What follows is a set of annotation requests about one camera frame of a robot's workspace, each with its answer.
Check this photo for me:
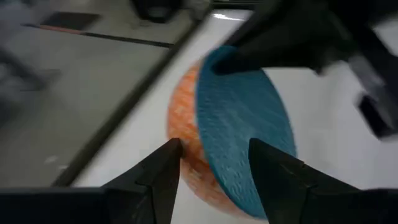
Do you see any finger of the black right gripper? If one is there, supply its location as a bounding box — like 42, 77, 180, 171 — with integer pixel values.
211, 6, 321, 76

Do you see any black table edge rail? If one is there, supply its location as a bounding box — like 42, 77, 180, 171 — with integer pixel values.
50, 9, 213, 188

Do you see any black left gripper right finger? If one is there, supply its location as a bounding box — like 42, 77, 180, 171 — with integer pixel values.
248, 138, 398, 224

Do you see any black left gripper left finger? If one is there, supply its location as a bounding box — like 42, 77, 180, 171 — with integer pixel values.
0, 138, 184, 224

